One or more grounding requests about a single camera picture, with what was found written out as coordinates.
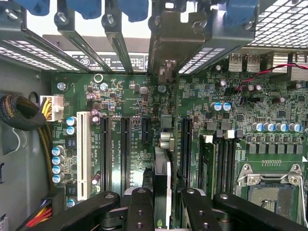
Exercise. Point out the blue card retention latch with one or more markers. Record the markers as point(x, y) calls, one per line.
point(133, 9)
point(33, 6)
point(241, 12)
point(84, 8)

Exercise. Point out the green motherboard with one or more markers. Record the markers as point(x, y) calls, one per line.
point(134, 96)

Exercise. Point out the short black expansion slot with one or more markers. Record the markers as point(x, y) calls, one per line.
point(146, 130)

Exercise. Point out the black RAM slot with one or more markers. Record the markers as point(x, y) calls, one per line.
point(230, 166)
point(219, 166)

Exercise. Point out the black open PC case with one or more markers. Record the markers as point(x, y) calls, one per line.
point(228, 36)

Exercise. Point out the metal slot cover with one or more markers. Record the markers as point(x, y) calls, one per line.
point(118, 45)
point(79, 43)

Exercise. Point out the metal USB port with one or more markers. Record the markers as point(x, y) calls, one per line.
point(253, 63)
point(235, 63)

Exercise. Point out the white PCI expansion slot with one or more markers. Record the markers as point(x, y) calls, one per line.
point(84, 154)

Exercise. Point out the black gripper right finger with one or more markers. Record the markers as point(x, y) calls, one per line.
point(199, 214)

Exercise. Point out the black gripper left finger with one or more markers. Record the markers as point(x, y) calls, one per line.
point(140, 211)

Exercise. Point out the white power connector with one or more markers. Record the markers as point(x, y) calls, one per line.
point(56, 108)

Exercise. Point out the long black expansion slot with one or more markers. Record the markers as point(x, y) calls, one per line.
point(125, 154)
point(105, 154)

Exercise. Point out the CPU socket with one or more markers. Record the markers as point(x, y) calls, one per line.
point(269, 197)

